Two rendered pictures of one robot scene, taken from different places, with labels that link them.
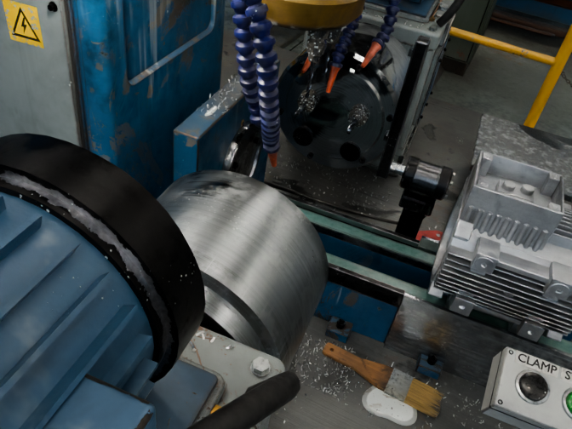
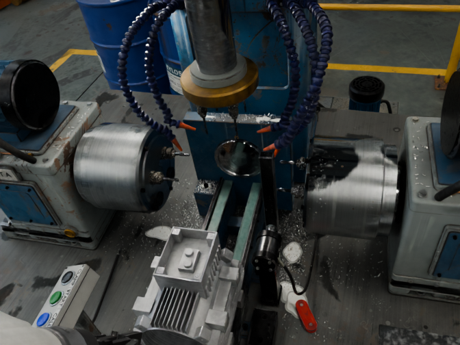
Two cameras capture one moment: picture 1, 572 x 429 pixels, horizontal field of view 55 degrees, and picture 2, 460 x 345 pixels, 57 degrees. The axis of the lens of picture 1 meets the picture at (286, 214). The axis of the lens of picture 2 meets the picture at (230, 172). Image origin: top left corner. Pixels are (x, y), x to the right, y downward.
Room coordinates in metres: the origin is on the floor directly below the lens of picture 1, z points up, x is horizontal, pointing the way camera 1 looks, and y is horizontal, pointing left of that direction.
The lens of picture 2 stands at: (0.81, -0.81, 1.84)
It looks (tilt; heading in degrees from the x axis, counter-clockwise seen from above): 44 degrees down; 96
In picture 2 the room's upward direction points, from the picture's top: 10 degrees counter-clockwise
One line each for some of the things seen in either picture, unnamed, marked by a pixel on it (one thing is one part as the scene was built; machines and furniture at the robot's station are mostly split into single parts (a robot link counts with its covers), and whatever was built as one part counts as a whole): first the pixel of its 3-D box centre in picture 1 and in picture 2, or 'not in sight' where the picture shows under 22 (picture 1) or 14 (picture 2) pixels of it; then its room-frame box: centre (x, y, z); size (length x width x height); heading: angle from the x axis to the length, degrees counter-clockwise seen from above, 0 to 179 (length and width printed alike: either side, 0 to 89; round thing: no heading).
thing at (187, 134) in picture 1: (208, 172); (245, 155); (0.77, 0.15, 0.97); 0.30 x 0.11 x 0.34; 165
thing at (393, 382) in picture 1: (380, 375); not in sight; (0.53, -0.20, 0.80); 0.21 x 0.05 x 0.01; 69
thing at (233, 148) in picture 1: (243, 163); (239, 159); (0.76, 0.09, 1.02); 0.15 x 0.02 x 0.15; 165
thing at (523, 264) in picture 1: (511, 255); (192, 302); (0.64, -0.35, 1.01); 0.20 x 0.19 x 0.19; 75
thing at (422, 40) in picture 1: (402, 112); (269, 196); (0.83, -0.16, 1.12); 0.04 x 0.03 x 0.26; 75
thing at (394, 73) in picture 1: (351, 88); (358, 187); (1.05, -0.09, 1.04); 0.41 x 0.25 x 0.25; 165
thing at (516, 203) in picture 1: (509, 200); (189, 262); (0.65, -0.31, 1.11); 0.12 x 0.11 x 0.07; 75
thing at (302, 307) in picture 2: (425, 238); (306, 315); (0.89, -0.30, 0.81); 0.09 x 0.03 x 0.02; 106
